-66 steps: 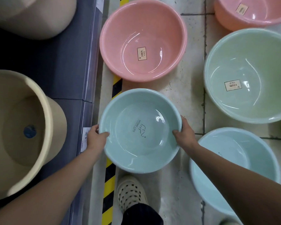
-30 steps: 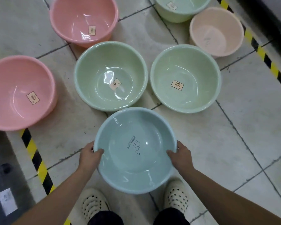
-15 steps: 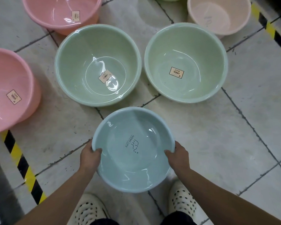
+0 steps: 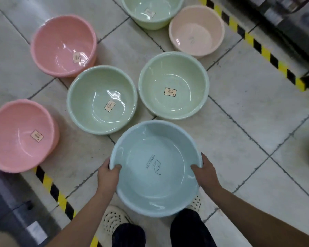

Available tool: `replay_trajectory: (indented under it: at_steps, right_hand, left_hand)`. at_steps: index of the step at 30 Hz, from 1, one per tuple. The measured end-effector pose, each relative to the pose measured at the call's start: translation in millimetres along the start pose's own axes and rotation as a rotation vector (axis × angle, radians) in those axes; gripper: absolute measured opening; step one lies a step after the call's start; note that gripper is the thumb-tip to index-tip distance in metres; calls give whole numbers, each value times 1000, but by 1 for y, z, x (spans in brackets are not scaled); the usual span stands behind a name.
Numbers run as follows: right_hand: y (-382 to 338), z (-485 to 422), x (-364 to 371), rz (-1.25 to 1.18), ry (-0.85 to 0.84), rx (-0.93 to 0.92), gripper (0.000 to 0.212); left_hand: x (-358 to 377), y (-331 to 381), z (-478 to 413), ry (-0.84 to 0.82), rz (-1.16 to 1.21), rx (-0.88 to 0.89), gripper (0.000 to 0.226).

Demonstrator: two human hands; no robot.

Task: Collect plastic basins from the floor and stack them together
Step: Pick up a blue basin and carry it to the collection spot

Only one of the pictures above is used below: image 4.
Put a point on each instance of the person's right hand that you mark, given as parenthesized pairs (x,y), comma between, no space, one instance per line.
(207,177)

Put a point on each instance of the wide teal elephant-print basin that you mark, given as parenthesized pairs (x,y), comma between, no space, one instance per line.
(175,151)

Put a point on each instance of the person's left forearm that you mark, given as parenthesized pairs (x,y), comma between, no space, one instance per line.
(79,223)

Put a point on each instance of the peach elephant-print basin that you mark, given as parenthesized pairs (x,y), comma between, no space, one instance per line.
(211,25)

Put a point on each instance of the person's cream clog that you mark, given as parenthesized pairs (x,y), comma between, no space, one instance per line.
(113,218)
(195,203)

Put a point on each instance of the dark pinstriped trousers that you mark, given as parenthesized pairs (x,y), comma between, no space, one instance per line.
(188,228)

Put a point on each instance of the mint green labelled basin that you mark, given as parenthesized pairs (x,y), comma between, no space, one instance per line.
(170,10)
(195,82)
(82,95)

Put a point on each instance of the person's left cream clog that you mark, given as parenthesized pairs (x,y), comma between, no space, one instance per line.
(113,218)

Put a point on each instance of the person's right forearm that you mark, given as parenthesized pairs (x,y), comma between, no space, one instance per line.
(260,218)

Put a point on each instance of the pink labelled basin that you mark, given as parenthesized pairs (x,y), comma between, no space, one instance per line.
(10,115)
(46,41)

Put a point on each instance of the beige plastic tub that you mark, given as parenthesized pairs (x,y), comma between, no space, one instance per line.
(1,240)

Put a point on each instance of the white shelf price label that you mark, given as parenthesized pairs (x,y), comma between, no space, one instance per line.
(37,232)

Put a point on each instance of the person's right cream clog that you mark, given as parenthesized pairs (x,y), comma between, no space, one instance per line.
(195,203)

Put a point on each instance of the yellow black hazard tape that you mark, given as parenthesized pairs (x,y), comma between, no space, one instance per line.
(265,53)

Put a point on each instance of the person's left hand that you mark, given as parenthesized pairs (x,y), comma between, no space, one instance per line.
(108,180)

